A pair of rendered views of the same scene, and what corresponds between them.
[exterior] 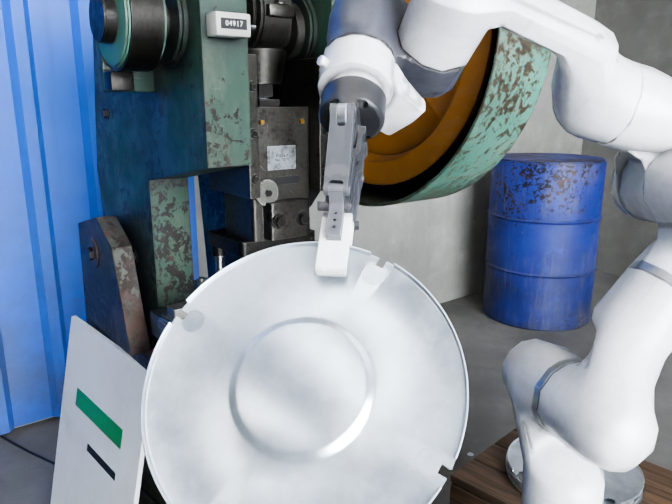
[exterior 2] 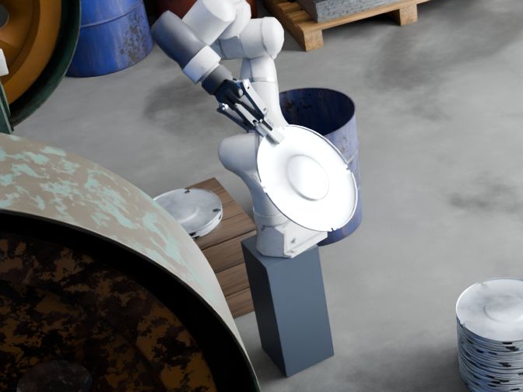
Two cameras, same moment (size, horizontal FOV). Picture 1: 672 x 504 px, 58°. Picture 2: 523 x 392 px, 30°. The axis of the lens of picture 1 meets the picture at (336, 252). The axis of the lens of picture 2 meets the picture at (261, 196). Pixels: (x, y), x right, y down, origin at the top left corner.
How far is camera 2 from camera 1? 216 cm
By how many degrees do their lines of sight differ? 60
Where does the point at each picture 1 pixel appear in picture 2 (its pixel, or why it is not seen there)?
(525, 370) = (243, 152)
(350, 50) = (210, 56)
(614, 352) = (275, 120)
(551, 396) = not seen: hidden behind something
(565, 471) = not seen: hidden behind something
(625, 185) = (226, 48)
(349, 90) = (226, 73)
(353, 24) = (196, 43)
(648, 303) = (269, 93)
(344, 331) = (299, 155)
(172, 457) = (307, 222)
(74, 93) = not seen: outside the picture
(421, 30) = (213, 32)
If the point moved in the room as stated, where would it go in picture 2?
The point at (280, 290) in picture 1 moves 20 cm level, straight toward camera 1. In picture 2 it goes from (274, 157) to (356, 158)
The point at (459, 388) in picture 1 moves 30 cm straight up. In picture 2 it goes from (330, 147) to (315, 38)
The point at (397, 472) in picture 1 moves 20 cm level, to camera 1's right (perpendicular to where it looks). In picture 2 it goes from (342, 177) to (363, 137)
